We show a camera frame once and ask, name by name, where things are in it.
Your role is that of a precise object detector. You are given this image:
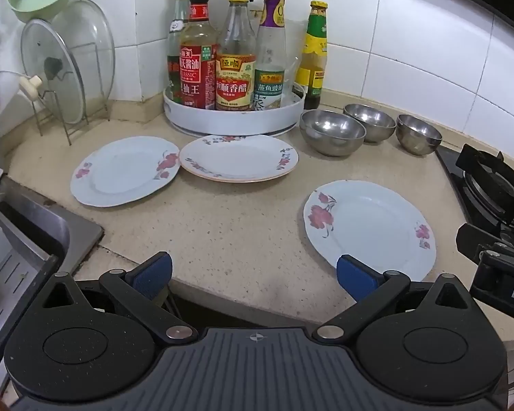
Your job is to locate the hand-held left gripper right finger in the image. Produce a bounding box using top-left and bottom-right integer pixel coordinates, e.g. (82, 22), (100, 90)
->
(313, 254), (464, 346)

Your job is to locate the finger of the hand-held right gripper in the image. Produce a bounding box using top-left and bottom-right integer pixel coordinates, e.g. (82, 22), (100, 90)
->
(456, 222), (514, 263)

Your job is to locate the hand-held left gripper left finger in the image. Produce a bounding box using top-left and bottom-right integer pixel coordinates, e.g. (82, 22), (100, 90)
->
(51, 252), (199, 346)

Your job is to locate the white floral plate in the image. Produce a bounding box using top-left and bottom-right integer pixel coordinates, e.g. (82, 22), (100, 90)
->
(180, 134), (299, 180)
(71, 136), (181, 207)
(303, 180), (437, 284)

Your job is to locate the stainless steel bowl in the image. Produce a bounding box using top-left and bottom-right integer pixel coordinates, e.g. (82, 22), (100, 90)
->
(300, 109), (367, 157)
(396, 114), (443, 155)
(343, 103), (397, 144)

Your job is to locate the black burner grate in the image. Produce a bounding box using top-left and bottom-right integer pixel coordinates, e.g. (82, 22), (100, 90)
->
(455, 143), (514, 225)

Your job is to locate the stainless steel sink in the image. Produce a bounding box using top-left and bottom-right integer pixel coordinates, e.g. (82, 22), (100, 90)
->
(0, 179), (105, 354)

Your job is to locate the orange rimmed white plate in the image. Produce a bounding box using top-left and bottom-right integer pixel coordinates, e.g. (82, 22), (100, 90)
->
(182, 167), (296, 184)

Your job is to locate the grey sink drain tray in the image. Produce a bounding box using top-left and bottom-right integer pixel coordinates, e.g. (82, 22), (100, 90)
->
(0, 212), (60, 345)

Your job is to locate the white two-tier turntable rack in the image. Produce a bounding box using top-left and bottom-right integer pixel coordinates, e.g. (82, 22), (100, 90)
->
(163, 0), (306, 138)

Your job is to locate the red label soy sauce bottle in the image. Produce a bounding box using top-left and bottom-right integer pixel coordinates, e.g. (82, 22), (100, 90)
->
(179, 0), (219, 110)

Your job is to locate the clear plastic container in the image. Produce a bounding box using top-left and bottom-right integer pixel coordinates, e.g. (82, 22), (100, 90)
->
(285, 53), (306, 97)

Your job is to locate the orange label vinegar bottle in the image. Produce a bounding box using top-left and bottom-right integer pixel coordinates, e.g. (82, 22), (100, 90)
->
(215, 0), (258, 112)

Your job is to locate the purple label sauce bottle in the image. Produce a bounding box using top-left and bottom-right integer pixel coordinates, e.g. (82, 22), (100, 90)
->
(253, 0), (287, 112)

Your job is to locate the lid with beige knob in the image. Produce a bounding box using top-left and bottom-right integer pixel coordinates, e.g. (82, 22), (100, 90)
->
(0, 68), (44, 102)

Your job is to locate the yellow label green cap bottle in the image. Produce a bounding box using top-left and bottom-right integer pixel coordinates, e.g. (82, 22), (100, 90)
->
(297, 1), (330, 110)

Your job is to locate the large glass pot lid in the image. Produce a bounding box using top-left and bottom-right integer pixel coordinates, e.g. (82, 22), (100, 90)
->
(51, 0), (116, 123)

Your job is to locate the clear green-tinted glass bottle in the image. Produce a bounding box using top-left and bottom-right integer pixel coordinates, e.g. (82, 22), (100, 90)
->
(167, 0), (192, 104)

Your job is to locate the glass lid with black knob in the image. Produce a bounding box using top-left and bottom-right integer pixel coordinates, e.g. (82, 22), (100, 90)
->
(21, 19), (87, 126)

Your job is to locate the metal wire lid rack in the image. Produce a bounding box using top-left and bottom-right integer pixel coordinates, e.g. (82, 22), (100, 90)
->
(31, 42), (112, 146)

